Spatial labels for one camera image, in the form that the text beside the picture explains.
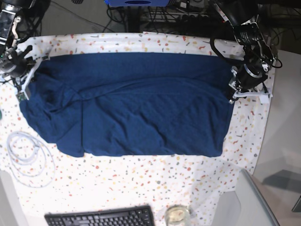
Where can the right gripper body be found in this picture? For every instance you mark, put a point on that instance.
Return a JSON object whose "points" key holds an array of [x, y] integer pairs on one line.
{"points": [[18, 70]]}

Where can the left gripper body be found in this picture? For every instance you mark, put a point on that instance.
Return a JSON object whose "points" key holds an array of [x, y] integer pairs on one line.
{"points": [[248, 81]]}

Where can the dark blue t-shirt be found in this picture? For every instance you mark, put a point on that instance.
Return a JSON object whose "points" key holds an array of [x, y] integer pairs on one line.
{"points": [[119, 104]]}

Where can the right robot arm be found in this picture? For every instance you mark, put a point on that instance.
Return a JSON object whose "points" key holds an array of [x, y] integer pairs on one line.
{"points": [[19, 20]]}

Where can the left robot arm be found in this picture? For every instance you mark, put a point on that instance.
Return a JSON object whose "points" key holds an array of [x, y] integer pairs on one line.
{"points": [[244, 18]]}

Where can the terrazzo patterned table cloth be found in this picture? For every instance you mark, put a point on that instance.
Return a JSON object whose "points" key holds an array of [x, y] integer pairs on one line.
{"points": [[55, 182]]}

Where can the blue box with hole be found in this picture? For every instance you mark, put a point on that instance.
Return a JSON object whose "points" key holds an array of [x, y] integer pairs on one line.
{"points": [[136, 3]]}

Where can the grey monitor edge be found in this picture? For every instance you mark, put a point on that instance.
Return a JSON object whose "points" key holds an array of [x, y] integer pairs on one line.
{"points": [[254, 210]]}

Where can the clear glass jar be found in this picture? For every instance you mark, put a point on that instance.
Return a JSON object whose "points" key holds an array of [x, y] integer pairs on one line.
{"points": [[177, 215]]}

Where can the black computer keyboard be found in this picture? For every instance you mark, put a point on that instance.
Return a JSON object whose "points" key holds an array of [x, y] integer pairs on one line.
{"points": [[134, 216]]}

